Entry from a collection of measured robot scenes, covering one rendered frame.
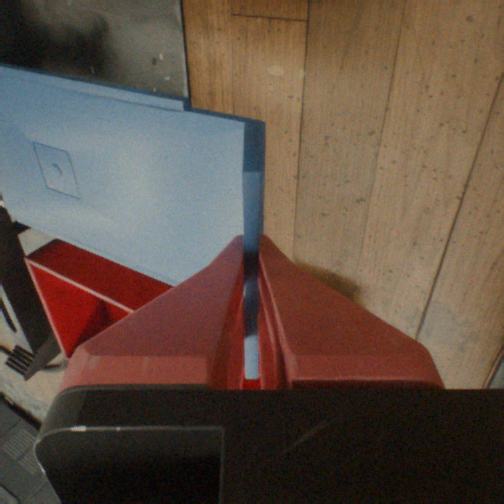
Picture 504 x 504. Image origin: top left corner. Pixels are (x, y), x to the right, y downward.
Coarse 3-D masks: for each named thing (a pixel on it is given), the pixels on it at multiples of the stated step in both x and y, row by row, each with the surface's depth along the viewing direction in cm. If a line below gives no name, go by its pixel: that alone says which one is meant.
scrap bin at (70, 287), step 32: (32, 256) 33; (64, 256) 33; (96, 256) 33; (64, 288) 37; (96, 288) 30; (128, 288) 30; (160, 288) 30; (64, 320) 38; (96, 320) 42; (64, 352) 40; (256, 384) 36
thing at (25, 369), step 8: (48, 344) 42; (56, 344) 43; (16, 352) 42; (24, 352) 41; (40, 352) 41; (48, 352) 42; (56, 352) 43; (8, 360) 41; (16, 360) 41; (24, 360) 41; (32, 360) 41; (40, 360) 41; (48, 360) 42; (8, 368) 41; (16, 368) 41; (24, 368) 41; (32, 368) 41; (40, 368) 42; (24, 376) 40
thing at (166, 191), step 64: (0, 128) 18; (64, 128) 15; (128, 128) 14; (192, 128) 13; (256, 128) 11; (128, 192) 16; (192, 192) 14; (256, 192) 9; (128, 256) 18; (192, 256) 16; (256, 256) 10; (256, 320) 12
